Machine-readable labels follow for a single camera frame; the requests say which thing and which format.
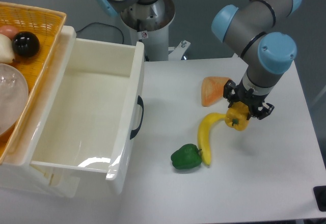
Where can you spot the clear glass bowl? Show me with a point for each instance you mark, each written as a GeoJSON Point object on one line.
{"type": "Point", "coordinates": [14, 96]}

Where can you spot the white drawer cabinet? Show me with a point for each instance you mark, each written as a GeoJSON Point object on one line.
{"type": "Point", "coordinates": [17, 166]}

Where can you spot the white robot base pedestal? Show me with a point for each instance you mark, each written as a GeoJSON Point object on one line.
{"type": "Point", "coordinates": [149, 24]}

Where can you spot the green bell pepper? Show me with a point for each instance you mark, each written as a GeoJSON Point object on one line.
{"type": "Point", "coordinates": [187, 157]}

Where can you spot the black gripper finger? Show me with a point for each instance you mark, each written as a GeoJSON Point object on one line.
{"type": "Point", "coordinates": [264, 111]}
{"type": "Point", "coordinates": [229, 89]}

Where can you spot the open upper white drawer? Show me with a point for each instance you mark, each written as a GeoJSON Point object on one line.
{"type": "Point", "coordinates": [88, 127]}

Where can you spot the pink round fruit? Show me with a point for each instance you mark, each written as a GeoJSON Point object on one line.
{"type": "Point", "coordinates": [9, 31]}

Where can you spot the orange woven basket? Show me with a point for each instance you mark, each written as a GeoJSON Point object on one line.
{"type": "Point", "coordinates": [46, 25]}

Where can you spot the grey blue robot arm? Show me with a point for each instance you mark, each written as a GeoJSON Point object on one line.
{"type": "Point", "coordinates": [246, 31]}

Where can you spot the black corner clamp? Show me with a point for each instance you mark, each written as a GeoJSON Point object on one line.
{"type": "Point", "coordinates": [320, 196]}

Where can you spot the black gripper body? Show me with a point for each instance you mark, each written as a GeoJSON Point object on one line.
{"type": "Point", "coordinates": [247, 97]}

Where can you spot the orange sandwich wedge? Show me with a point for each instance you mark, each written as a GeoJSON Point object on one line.
{"type": "Point", "coordinates": [212, 89]}

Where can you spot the dark drawer handle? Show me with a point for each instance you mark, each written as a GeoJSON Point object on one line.
{"type": "Point", "coordinates": [138, 118]}

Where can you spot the white onion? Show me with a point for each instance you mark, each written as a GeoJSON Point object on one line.
{"type": "Point", "coordinates": [7, 53]}

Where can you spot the yellow banana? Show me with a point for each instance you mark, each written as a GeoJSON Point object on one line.
{"type": "Point", "coordinates": [203, 135]}

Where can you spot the yellow bell pepper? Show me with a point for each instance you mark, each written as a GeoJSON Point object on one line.
{"type": "Point", "coordinates": [237, 116]}

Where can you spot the black ball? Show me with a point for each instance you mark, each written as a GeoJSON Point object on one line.
{"type": "Point", "coordinates": [25, 44]}

